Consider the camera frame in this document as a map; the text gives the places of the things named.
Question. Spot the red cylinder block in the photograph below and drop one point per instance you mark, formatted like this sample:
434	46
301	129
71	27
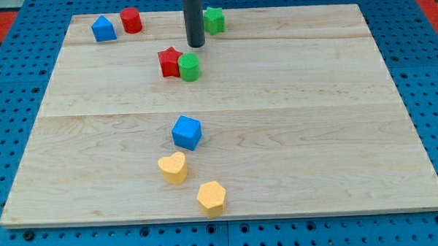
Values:
131	20

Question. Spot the green star block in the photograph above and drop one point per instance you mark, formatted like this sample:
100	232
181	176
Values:
214	20

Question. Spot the light wooden board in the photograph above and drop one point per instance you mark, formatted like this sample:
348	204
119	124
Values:
299	118

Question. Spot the yellow hexagon block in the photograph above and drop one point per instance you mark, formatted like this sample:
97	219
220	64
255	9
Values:
211	198

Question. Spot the blue triangular prism block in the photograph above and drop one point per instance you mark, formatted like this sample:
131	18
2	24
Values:
103	30

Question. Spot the red star block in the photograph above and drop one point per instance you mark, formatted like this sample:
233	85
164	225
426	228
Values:
168	60

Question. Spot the green cylinder block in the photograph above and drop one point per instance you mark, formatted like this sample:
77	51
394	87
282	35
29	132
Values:
188	65

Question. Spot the yellow heart block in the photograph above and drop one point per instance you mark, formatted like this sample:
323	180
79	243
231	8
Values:
173	168

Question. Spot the blue cube block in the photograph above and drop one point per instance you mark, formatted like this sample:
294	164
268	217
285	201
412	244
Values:
186	132

